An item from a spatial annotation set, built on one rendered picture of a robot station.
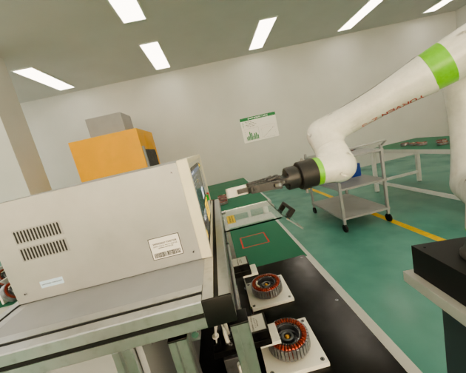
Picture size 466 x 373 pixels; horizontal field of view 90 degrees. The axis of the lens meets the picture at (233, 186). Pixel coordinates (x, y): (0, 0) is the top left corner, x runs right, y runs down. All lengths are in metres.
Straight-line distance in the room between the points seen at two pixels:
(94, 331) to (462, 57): 0.95
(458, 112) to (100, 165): 4.23
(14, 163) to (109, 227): 3.98
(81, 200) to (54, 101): 6.45
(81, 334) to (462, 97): 1.10
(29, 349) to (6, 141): 4.11
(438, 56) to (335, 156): 0.34
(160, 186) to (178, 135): 5.47
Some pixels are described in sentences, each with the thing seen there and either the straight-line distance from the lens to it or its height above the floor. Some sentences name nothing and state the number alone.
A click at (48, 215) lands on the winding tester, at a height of 1.27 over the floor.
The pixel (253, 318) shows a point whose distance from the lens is 0.71.
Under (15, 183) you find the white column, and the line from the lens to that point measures 4.49.
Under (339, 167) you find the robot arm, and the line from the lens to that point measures 0.79.
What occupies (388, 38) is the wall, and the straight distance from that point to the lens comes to 7.80.
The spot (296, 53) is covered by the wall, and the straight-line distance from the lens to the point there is 6.61.
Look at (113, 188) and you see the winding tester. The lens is 0.49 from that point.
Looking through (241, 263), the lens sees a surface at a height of 0.92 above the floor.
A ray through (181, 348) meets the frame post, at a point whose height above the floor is 1.03.
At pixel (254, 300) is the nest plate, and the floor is 0.78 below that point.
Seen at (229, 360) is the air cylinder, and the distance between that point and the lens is 0.71.
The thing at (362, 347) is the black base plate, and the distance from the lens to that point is 0.77.
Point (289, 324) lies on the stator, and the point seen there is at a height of 0.81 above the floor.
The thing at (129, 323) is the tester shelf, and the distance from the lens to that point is 0.41.
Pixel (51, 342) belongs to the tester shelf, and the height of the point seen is 1.11.
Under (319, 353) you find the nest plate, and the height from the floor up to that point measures 0.78.
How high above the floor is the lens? 1.32
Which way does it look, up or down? 10 degrees down
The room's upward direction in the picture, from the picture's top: 13 degrees counter-clockwise
